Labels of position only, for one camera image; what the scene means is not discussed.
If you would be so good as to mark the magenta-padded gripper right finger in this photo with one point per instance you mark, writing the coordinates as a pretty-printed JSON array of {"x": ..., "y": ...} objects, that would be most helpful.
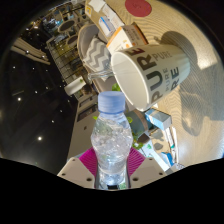
[{"x": 146, "y": 170}]

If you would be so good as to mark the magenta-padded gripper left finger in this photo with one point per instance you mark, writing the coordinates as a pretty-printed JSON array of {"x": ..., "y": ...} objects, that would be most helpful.
[{"x": 75, "y": 170}]

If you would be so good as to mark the clear blue-capped water bottle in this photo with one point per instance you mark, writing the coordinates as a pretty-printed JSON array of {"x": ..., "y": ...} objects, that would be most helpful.
[{"x": 111, "y": 140}]

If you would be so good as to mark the group of ceiling lights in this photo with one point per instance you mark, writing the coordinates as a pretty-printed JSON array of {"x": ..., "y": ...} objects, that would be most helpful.
[{"x": 39, "y": 137}]

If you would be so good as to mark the small blue white carton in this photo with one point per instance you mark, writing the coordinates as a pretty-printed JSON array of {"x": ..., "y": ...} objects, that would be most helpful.
[{"x": 159, "y": 118}]

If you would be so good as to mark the white round column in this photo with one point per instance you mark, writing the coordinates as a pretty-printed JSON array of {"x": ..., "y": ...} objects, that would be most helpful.
[{"x": 75, "y": 86}]

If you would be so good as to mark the white mug with dark lettering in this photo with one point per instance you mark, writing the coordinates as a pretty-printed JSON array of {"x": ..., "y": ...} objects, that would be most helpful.
[{"x": 156, "y": 73}]

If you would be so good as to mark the grey white chevron cushion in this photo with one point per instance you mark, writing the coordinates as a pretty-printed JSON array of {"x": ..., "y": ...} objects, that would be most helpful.
[{"x": 96, "y": 55}]

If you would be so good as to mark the white and orange box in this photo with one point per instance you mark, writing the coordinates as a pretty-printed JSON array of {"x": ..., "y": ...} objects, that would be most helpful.
[{"x": 128, "y": 38}]

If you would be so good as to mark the grey curved sofa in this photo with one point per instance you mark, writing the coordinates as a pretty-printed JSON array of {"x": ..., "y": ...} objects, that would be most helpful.
[{"x": 85, "y": 36}]

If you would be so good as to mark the group of dining chairs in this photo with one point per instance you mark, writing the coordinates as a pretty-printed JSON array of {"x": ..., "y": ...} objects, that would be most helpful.
[{"x": 66, "y": 25}]

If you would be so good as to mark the yellow square table sticker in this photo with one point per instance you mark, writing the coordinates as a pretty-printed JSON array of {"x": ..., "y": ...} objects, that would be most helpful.
[{"x": 88, "y": 10}]

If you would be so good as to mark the flat round red coaster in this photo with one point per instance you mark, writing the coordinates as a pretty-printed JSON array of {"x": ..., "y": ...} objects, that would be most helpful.
[{"x": 138, "y": 7}]

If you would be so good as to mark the white paper napkin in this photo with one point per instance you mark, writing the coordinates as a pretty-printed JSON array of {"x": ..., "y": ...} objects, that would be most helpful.
[{"x": 96, "y": 5}]

